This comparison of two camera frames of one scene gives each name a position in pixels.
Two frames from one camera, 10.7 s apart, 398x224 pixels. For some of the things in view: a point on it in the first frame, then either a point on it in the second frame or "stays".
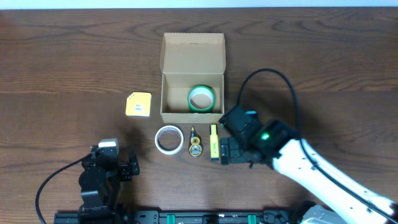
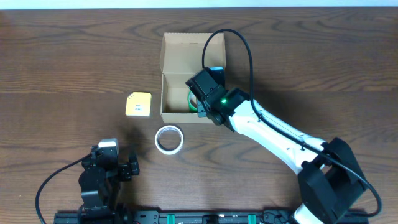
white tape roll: (169, 139) stays
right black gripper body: (237, 154) to (202, 109)
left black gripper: (134, 168) stays
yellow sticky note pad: (138, 104) stays
